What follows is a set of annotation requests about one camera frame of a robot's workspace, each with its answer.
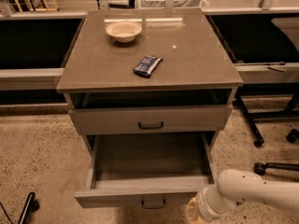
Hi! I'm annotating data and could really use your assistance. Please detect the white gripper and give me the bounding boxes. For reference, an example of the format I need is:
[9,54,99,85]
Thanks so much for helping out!
[186,186,237,224]

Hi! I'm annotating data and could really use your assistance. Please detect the grey drawer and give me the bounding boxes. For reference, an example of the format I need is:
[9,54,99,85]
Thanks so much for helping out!
[69,105,232,135]
[75,133,216,209]

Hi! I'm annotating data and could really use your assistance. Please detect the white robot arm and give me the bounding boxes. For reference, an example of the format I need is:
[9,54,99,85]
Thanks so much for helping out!
[186,12,299,223]

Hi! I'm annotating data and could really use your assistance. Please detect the grey drawer cabinet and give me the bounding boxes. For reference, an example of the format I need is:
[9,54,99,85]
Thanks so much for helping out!
[57,8,242,147]

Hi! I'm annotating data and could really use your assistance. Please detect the black chair base leg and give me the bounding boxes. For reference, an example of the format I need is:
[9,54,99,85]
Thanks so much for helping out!
[253,162,299,175]

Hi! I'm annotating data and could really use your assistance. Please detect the blue snack packet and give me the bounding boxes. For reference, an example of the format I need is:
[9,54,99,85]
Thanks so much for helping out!
[134,55,163,77]

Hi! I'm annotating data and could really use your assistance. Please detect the black stand leg right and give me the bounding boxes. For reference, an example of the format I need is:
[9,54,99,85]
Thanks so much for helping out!
[235,93,299,147]

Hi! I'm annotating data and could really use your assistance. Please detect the black stand leg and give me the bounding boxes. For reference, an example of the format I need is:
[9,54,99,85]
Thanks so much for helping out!
[235,93,299,147]
[0,191,40,224]

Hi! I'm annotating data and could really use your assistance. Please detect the black stand leg left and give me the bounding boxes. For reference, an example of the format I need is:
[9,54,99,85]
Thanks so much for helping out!
[0,191,40,224]

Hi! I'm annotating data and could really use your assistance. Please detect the white ceramic bowl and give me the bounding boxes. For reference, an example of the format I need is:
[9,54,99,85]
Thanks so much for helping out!
[106,21,142,43]

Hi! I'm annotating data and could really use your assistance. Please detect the white wire basket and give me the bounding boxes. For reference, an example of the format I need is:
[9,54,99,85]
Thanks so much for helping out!
[135,0,209,9]

